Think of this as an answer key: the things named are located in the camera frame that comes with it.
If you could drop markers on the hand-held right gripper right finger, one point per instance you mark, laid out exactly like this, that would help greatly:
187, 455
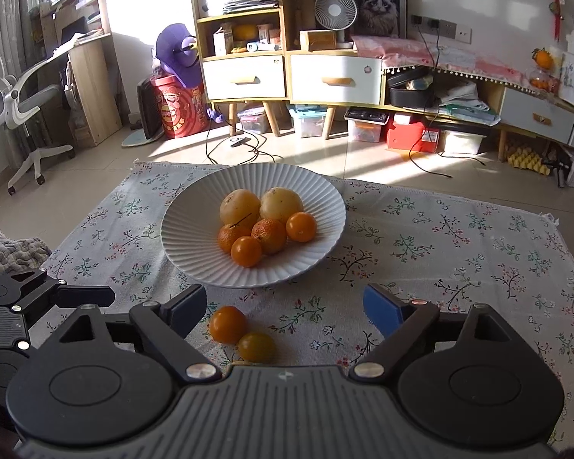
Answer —
382, 311

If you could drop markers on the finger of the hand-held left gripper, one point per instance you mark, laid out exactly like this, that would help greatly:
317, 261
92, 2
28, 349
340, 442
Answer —
86, 296

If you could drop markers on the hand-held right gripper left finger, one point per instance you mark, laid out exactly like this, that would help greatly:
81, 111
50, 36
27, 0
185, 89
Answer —
186, 313

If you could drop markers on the orange tomato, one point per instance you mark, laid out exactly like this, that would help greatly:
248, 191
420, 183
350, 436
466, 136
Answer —
301, 226
227, 324
246, 251

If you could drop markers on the white ribbed plate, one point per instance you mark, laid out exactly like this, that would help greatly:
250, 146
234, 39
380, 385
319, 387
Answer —
196, 248

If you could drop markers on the olive yellow tomato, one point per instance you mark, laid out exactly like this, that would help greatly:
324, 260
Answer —
257, 346

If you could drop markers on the tangerine with stem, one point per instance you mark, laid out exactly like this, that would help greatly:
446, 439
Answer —
227, 239

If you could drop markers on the stemless tangerine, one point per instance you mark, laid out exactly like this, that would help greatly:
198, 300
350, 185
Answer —
269, 235

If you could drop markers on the golden passion fruit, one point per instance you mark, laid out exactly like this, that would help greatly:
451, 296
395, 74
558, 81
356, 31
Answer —
239, 206
281, 203

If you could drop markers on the floral tablecloth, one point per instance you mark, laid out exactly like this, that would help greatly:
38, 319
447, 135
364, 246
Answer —
435, 258

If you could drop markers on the grey quilted blanket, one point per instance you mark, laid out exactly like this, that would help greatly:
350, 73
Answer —
9, 248

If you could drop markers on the red box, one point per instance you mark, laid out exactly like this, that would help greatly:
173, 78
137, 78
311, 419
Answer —
411, 138

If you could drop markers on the black lid storage bin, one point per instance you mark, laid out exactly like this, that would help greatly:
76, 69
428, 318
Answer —
366, 126

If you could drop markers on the white bin with dark lid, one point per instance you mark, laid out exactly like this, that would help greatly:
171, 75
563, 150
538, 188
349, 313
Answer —
461, 141

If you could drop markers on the black panel heater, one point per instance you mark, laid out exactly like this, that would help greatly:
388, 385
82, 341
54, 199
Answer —
148, 110

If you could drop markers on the purple dumbbell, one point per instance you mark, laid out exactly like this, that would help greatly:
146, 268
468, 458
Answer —
214, 114

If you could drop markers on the wooden desk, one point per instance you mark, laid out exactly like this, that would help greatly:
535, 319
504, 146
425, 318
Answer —
93, 95

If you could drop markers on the white office chair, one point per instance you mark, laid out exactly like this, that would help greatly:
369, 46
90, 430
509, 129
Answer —
36, 100

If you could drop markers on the clear storage bin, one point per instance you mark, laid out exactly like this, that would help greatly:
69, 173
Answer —
253, 122

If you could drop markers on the blue lid storage bin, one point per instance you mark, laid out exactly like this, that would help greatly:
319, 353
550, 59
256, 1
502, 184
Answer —
308, 122

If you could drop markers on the red patterned bucket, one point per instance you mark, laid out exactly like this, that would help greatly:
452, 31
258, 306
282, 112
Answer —
177, 110

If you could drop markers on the yellow egg crate foam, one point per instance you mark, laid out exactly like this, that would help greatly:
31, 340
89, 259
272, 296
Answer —
526, 160

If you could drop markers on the black round case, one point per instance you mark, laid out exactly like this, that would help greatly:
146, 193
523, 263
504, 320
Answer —
411, 98

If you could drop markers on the stack of folded cloths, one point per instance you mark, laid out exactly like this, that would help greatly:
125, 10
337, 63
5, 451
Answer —
464, 103

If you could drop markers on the low wooden cabinet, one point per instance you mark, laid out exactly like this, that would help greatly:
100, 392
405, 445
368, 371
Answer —
335, 79

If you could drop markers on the tall wooden shelf cabinet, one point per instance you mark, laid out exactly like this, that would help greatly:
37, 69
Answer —
244, 76

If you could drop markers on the wooden cabinet with small drawers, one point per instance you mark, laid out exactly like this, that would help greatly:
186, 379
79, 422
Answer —
535, 110

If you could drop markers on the pink cloth with pompoms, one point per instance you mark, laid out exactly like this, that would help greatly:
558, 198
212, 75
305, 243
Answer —
411, 52

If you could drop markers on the purple plush toy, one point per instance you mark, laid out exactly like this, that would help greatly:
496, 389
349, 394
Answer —
172, 48

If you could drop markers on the white carton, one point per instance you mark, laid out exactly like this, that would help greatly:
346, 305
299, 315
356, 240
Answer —
222, 40

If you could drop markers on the white tube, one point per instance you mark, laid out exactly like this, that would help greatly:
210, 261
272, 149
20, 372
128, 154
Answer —
263, 47

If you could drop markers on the wooden tissue box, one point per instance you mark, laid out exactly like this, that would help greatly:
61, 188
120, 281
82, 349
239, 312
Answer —
318, 40

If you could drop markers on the yellow pomelo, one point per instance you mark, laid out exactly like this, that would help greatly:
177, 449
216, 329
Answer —
245, 32

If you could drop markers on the small pink box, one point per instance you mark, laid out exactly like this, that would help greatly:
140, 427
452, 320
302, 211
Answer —
269, 33

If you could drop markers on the orange ornament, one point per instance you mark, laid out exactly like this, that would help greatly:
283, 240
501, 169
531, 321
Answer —
543, 59

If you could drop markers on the white desk fan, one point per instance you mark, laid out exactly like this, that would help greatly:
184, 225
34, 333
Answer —
334, 9

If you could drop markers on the framed cat picture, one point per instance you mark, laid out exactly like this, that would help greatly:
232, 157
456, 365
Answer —
375, 5

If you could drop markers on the white container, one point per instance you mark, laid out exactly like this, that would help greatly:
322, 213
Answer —
203, 0

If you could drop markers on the white wall socket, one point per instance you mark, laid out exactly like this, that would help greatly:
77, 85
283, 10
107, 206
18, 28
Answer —
464, 33

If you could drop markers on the grey wall socket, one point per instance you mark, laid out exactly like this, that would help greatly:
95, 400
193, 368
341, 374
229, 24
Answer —
447, 28

